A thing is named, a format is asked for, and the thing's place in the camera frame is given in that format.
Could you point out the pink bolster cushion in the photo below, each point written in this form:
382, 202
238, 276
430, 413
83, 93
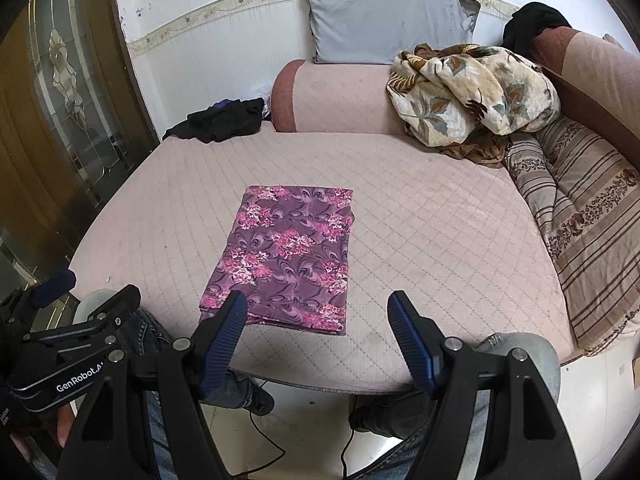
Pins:
340, 100
600, 80

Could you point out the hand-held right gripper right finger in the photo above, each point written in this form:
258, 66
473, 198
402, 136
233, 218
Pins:
407, 340

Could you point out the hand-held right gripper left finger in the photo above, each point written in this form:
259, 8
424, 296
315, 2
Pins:
225, 340

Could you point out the black cloth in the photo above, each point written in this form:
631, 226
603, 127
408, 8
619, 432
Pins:
530, 25

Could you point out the grey pillow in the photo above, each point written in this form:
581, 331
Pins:
385, 25

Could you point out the person's left hand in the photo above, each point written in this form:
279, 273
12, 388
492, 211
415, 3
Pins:
65, 425

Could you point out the beige floral blanket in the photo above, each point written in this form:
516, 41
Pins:
465, 95

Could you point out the pile of black clothes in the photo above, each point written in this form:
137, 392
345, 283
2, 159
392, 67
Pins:
225, 122

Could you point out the person's left leg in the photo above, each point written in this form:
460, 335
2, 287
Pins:
147, 327

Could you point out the wooden door with glass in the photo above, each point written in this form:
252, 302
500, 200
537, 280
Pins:
65, 85

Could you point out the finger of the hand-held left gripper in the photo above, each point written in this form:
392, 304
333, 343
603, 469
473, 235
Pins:
52, 287
110, 310

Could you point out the purple floral shirt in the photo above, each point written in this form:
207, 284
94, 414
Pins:
290, 260

